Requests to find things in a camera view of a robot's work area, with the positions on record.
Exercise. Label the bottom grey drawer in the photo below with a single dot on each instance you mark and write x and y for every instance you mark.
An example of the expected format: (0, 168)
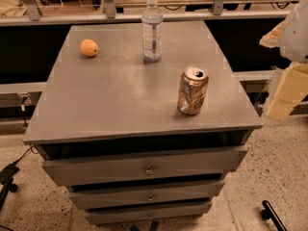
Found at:
(150, 212)

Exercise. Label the black stand leg left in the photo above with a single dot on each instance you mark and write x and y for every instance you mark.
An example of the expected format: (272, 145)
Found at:
(9, 186)

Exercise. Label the middle grey drawer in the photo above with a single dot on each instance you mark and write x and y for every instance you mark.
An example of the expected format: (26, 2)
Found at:
(146, 194)

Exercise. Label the grey drawer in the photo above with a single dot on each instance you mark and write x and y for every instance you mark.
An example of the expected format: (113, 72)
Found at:
(150, 212)
(146, 194)
(141, 166)

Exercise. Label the grey metal railing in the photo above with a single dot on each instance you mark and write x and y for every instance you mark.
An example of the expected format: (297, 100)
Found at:
(32, 12)

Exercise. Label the orange fruit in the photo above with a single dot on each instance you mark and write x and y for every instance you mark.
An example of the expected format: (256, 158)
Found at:
(89, 48)

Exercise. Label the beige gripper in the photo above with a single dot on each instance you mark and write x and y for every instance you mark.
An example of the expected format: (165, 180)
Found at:
(296, 36)

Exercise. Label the black stand leg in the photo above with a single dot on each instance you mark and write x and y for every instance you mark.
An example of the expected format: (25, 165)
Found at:
(268, 213)
(9, 186)

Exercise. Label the clear plastic water bottle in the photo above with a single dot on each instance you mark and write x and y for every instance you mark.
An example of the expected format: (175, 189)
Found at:
(152, 32)

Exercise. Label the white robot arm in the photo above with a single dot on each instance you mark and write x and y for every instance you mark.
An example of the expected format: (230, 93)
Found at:
(298, 14)

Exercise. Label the black stand leg right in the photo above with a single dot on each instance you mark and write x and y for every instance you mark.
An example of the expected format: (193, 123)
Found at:
(268, 213)

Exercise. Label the orange soda can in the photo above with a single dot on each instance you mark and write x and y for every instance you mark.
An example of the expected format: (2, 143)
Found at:
(192, 90)

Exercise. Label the black power adapter with cable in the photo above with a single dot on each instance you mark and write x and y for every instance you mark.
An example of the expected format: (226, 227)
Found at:
(11, 169)

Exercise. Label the top grey drawer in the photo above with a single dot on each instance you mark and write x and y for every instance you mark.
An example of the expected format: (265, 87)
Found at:
(141, 166)

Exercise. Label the grey drawer cabinet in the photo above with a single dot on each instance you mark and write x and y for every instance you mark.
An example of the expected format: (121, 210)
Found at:
(115, 103)

